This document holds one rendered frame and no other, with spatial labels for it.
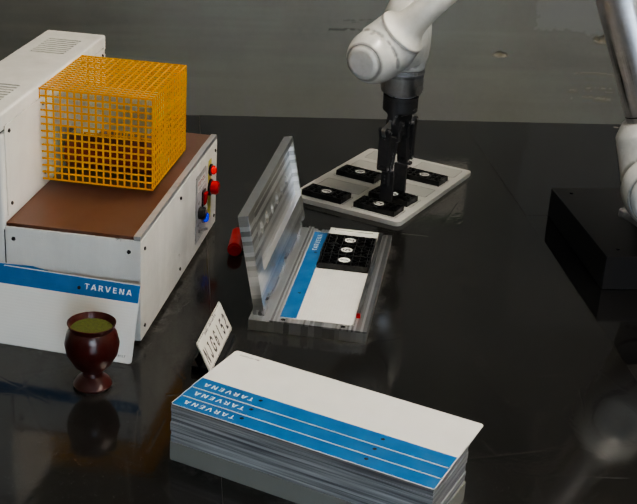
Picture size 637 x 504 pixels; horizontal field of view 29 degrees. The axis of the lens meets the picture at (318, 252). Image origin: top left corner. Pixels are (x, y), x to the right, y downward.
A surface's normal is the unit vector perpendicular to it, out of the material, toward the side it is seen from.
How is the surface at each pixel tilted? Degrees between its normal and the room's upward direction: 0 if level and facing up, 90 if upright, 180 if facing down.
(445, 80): 90
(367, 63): 97
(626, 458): 0
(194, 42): 90
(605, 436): 0
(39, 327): 69
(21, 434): 0
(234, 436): 90
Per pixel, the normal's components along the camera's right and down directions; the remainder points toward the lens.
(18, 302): -0.18, 0.03
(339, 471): -0.46, 0.33
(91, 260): -0.15, 0.39
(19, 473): 0.06, -0.92
